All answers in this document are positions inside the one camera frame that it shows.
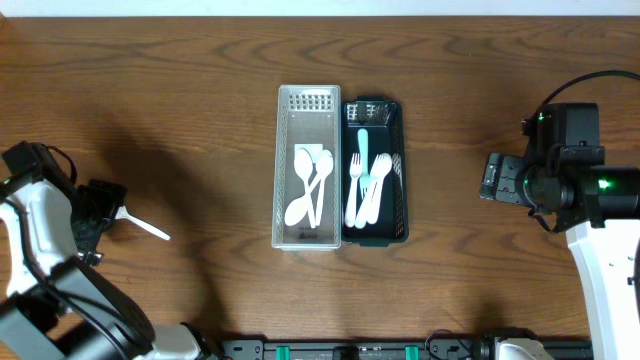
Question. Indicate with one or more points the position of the pale green fork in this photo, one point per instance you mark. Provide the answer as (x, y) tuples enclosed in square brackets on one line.
[(363, 145)]

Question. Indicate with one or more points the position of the white fork straight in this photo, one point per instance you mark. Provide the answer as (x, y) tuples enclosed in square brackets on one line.
[(355, 171)]

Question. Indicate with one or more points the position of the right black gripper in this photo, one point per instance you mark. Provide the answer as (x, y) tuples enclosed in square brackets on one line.
[(504, 178)]

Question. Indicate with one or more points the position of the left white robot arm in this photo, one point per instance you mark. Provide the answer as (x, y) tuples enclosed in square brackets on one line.
[(59, 307)]

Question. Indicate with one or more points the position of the white fork angled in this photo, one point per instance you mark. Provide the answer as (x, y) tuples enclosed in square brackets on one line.
[(363, 212)]

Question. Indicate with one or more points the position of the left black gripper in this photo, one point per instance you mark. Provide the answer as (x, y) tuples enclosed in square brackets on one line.
[(100, 206)]

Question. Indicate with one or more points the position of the black plastic basket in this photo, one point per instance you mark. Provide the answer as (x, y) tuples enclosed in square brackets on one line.
[(383, 118)]

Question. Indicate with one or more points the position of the white wide spoon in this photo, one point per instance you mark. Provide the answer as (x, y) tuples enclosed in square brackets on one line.
[(381, 168)]

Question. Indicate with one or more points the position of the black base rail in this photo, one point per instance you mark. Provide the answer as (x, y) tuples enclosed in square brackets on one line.
[(501, 343)]

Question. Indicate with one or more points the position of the clear plastic basket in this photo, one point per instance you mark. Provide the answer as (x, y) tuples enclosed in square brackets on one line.
[(308, 117)]

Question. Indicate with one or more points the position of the white slim spoon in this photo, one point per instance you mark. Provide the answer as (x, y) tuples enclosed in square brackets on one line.
[(302, 206), (304, 167), (324, 167), (122, 213)]

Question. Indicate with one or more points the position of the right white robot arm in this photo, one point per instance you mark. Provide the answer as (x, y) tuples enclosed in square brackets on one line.
[(596, 207)]

